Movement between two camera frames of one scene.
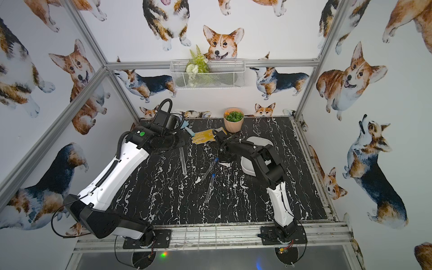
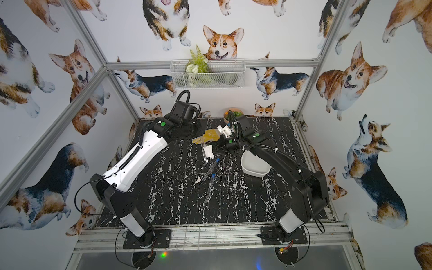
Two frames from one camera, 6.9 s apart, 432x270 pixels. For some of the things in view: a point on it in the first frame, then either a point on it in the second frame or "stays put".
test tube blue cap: [183, 161] to [203, 151]
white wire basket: [203, 74] stays put
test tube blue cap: [210, 188] stays put
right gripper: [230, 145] to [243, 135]
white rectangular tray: [247, 165] stays put
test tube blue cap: [216, 160] stays put
